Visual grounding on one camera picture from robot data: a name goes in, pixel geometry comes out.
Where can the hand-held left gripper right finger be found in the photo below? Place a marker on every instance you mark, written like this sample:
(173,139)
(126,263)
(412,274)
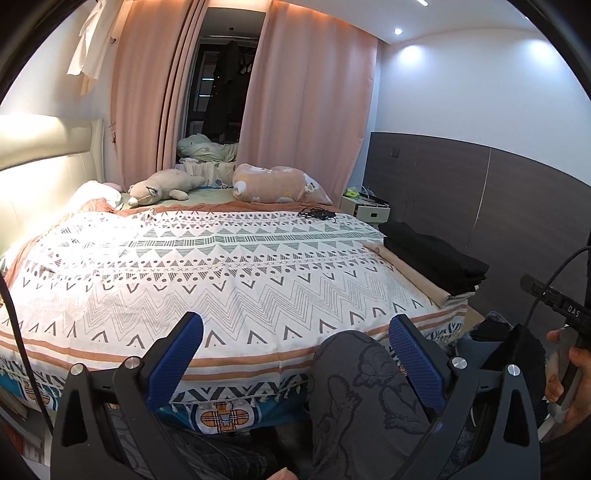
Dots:
(418,362)

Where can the patterned white bedspread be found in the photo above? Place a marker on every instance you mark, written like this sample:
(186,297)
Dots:
(184,258)

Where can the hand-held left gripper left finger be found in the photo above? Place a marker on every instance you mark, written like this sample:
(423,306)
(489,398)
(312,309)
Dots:
(175,360)

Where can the white hanging garment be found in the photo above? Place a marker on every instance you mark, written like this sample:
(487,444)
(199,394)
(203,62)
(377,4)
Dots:
(94,41)

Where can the black garment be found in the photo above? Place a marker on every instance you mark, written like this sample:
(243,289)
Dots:
(434,258)

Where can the green box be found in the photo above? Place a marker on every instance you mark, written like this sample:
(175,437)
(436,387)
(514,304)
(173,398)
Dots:
(352,193)

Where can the beige plush toy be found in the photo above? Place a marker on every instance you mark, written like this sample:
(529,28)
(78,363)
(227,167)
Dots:
(157,187)

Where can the pink printed pillow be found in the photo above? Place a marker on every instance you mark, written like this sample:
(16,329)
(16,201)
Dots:
(277,184)

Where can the dark hanging clothes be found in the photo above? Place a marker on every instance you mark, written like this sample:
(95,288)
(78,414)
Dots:
(226,87)

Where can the person's left hand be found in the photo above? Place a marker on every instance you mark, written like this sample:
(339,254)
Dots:
(280,475)

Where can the light green bed sheet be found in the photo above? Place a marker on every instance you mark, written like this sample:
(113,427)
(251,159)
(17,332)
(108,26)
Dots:
(210,196)

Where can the cream padded headboard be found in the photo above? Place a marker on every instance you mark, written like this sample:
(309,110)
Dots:
(41,180)

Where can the grey printed pants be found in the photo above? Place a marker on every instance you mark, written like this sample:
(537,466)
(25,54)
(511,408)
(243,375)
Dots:
(360,397)

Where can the white crumpled cloth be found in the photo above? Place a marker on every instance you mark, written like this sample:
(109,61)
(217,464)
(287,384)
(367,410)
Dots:
(207,170)

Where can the white pillow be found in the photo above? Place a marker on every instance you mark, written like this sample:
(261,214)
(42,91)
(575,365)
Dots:
(94,190)

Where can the dark cloth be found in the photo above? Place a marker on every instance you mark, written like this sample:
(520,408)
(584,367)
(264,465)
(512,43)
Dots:
(531,350)

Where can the light green quilt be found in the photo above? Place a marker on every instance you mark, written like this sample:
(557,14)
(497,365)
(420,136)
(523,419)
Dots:
(203,145)

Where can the person's right hand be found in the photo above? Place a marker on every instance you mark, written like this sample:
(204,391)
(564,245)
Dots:
(582,374)

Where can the white nightstand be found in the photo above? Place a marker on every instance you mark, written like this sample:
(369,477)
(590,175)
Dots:
(371,213)

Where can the pink curtain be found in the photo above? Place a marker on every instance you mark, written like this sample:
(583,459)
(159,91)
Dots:
(304,101)
(143,92)

